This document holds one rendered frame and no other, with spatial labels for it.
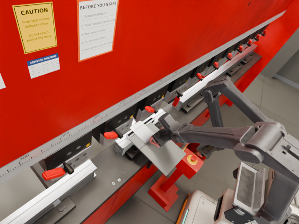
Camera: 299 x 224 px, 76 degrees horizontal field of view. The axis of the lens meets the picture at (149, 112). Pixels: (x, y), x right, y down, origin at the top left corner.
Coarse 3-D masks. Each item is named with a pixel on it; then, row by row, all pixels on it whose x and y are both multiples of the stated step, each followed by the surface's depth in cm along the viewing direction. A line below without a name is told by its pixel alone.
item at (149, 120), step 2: (150, 116) 114; (148, 118) 112; (150, 118) 113; (152, 118) 114; (146, 120) 111; (148, 120) 112; (150, 120) 112; (152, 120) 112; (142, 122) 109; (144, 122) 110; (146, 122) 111; (148, 122) 110; (150, 122) 111; (152, 122) 114; (128, 132) 102; (130, 132) 103; (132, 132) 104; (126, 134) 103; (128, 134) 102; (130, 134) 103; (126, 136) 104; (128, 136) 103; (128, 138) 104
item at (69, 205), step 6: (66, 198) 84; (60, 204) 82; (66, 204) 82; (72, 204) 83; (54, 210) 80; (66, 210) 81; (42, 216) 78; (48, 216) 78; (54, 216) 78; (60, 216) 79; (36, 222) 76; (42, 222) 76; (48, 222) 77; (54, 222) 77
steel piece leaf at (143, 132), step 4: (144, 124) 108; (140, 128) 106; (144, 128) 107; (148, 128) 107; (136, 132) 103; (140, 132) 104; (144, 132) 105; (148, 132) 105; (152, 132) 106; (140, 136) 102; (144, 136) 103; (148, 136) 104; (144, 140) 101; (148, 140) 100
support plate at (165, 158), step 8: (152, 128) 108; (136, 136) 102; (136, 144) 99; (144, 144) 100; (152, 144) 101; (168, 144) 104; (144, 152) 97; (152, 152) 98; (160, 152) 99; (168, 152) 101; (176, 152) 102; (184, 152) 103; (152, 160) 95; (160, 160) 96; (168, 160) 98; (176, 160) 99; (160, 168) 94; (168, 168) 95
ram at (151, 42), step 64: (0, 0) 22; (64, 0) 27; (128, 0) 36; (192, 0) 53; (256, 0) 99; (0, 64) 27; (64, 64) 35; (128, 64) 50; (0, 128) 34; (64, 128) 48
